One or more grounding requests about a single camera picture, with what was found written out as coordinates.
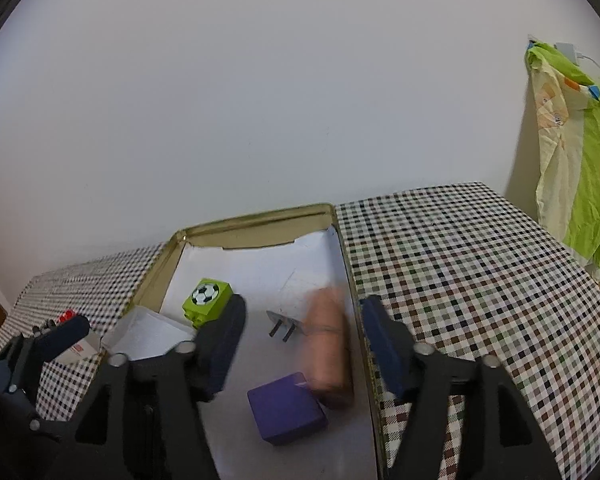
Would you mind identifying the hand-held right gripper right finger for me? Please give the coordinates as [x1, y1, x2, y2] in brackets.
[360, 294, 549, 480]

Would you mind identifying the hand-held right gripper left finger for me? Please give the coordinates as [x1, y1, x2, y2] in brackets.
[50, 293, 247, 480]

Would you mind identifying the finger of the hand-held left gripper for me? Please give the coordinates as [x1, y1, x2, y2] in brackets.
[7, 314, 92, 394]

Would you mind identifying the patterned beige and white box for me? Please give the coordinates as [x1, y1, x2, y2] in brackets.
[55, 332, 103, 365]

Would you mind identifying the green block with soccer print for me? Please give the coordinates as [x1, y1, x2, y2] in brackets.
[181, 278, 232, 331]

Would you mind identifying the pink copper box with string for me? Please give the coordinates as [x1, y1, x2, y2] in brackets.
[302, 287, 355, 409]

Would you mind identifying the white power plug adapter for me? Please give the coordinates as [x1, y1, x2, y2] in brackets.
[265, 309, 308, 345]

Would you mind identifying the purple block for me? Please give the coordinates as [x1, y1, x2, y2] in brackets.
[246, 371, 329, 446]

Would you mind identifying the gold metal tin box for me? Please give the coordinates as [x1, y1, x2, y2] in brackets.
[125, 203, 388, 480]

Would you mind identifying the white paper liner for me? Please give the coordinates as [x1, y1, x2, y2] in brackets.
[157, 227, 381, 480]

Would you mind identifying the checked tablecloth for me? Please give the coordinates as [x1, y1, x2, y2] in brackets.
[0, 182, 600, 480]

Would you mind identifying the green printed cloth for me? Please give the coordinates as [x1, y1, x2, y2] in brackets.
[524, 40, 600, 283]

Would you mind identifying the white wall charger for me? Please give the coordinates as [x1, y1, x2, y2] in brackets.
[554, 41, 581, 63]

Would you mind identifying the white charger cable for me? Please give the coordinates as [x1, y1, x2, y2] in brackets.
[577, 52, 600, 141]

